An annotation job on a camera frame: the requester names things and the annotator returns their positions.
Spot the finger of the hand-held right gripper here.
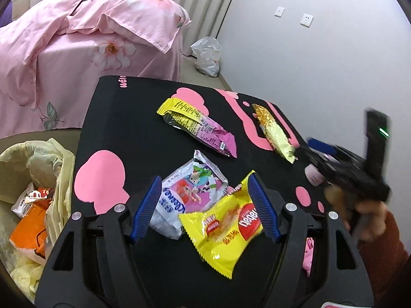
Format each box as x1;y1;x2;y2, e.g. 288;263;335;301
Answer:
298;146;331;180
307;138;345;161

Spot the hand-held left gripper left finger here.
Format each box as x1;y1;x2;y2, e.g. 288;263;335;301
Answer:
34;176;163;308

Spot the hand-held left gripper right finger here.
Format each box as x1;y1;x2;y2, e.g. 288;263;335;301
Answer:
248;173;375;308

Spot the white pink tissue pack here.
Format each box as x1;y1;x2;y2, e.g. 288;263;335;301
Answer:
148;150;229;240

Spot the yellow red-label snack packet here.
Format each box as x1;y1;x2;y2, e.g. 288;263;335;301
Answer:
179;170;267;280

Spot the trash bin with yellow liner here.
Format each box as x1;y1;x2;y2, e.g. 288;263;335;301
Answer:
0;138;76;302

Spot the orange snack packet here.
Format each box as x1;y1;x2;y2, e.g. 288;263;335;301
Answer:
9;198;53;266

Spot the person's right forearm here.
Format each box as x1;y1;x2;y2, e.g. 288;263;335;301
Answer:
357;212;410;299

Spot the person's right hand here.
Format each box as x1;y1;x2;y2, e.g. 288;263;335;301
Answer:
324;186;388;242

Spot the gold snack packet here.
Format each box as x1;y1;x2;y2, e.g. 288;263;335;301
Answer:
251;103;296;164

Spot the pink crumpled wrapper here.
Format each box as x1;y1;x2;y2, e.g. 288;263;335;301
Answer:
302;237;314;276

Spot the black pink-printed table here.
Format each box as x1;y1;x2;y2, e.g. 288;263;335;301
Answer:
69;75;334;308

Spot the yellow pink snack wrapper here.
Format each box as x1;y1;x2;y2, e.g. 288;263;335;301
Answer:
156;97;237;159

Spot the small white red packet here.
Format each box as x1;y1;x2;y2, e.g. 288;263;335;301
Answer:
11;182;52;219

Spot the clear plastic bag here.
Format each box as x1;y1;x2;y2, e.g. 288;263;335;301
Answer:
190;37;223;78

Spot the bed with pink sheet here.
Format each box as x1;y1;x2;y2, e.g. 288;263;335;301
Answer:
0;22;184;138

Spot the pink floral duvet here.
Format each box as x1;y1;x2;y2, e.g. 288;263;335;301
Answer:
0;0;192;108

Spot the beige headboard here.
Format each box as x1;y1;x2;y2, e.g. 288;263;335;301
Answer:
13;0;32;17

